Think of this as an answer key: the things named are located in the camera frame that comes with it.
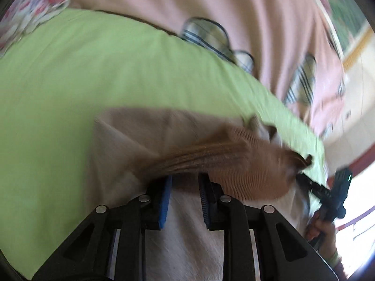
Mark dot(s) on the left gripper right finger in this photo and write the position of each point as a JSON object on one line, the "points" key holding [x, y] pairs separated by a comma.
{"points": [[259, 244]]}

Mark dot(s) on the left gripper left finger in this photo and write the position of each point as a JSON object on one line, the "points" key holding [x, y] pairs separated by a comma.
{"points": [[110, 243]]}

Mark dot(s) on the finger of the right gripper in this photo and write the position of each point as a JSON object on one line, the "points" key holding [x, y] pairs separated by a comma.
{"points": [[318, 190]]}

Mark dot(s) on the beige knit sweater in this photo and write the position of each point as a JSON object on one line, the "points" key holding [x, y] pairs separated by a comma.
{"points": [[132, 146]]}

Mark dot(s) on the person's right hand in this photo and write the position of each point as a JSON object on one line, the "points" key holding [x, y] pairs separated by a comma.
{"points": [[318, 226]]}

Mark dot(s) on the green and maroon sleeve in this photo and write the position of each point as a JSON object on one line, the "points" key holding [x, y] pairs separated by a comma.
{"points": [[334, 261]]}

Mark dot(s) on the framed landscape painting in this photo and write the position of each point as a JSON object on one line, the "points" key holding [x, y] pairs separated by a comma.
{"points": [[351, 30]]}

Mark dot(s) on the pink heart-pattern duvet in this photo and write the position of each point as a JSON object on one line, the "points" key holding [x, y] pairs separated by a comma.
{"points": [[289, 46]]}

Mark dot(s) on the green bed sheet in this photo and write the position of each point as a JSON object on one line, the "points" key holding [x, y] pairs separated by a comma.
{"points": [[56, 80]]}

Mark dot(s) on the window with red frame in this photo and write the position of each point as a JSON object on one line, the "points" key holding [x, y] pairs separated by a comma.
{"points": [[355, 232]]}

